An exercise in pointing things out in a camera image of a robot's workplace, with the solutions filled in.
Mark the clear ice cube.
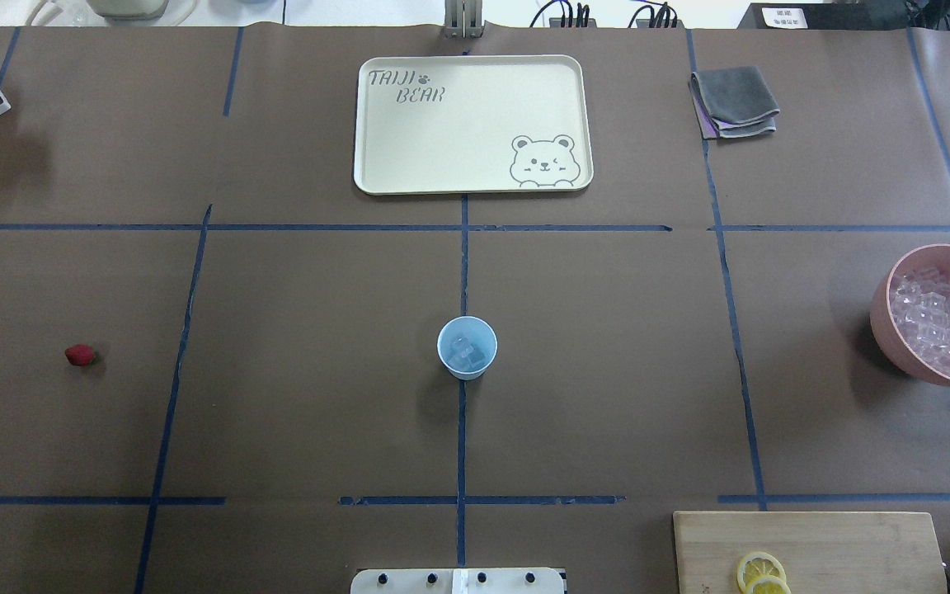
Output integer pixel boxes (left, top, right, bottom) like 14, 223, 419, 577
446, 335, 489, 375

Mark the red strawberry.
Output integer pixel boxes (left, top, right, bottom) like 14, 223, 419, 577
64, 343, 97, 367

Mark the light blue plastic cup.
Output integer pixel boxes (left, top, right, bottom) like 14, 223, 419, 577
436, 316, 499, 381

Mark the pink bowl of ice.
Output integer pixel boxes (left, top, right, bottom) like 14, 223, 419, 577
870, 244, 950, 386

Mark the cream bear serving tray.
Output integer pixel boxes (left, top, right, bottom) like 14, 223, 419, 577
353, 55, 595, 196

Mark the folded grey cloth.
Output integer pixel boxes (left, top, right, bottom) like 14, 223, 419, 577
689, 65, 780, 140

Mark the row of lemon slices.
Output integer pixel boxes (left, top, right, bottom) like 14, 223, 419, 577
735, 550, 792, 593

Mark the wooden cutting board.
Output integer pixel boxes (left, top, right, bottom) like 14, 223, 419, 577
672, 511, 947, 593

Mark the black power strip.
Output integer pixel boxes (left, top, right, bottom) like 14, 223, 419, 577
736, 1, 910, 31

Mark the aluminium frame post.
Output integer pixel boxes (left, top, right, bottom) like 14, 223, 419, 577
444, 0, 485, 39

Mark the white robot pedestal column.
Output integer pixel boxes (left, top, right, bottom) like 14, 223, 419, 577
350, 567, 568, 593

